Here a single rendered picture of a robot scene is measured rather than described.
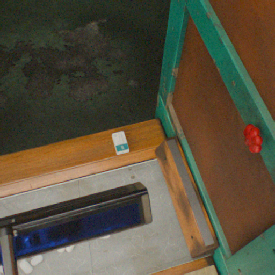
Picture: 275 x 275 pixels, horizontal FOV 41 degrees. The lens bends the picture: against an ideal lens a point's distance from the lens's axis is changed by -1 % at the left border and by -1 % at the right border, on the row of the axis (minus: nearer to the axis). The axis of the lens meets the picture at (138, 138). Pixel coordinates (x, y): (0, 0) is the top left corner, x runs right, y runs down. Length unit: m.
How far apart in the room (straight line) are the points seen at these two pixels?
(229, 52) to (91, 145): 0.57
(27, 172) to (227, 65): 0.65
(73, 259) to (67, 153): 0.29
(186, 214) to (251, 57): 0.47
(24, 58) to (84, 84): 0.41
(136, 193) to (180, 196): 0.31
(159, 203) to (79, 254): 0.25
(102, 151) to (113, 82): 1.12
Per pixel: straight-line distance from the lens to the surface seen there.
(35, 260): 0.98
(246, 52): 0.58
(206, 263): 0.97
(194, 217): 0.89
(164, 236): 1.00
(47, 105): 2.08
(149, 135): 1.07
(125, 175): 1.04
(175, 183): 0.94
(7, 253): 0.62
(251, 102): 0.57
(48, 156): 1.06
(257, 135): 0.54
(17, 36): 2.44
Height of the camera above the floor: 1.70
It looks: 62 degrees down
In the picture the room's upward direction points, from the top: 4 degrees clockwise
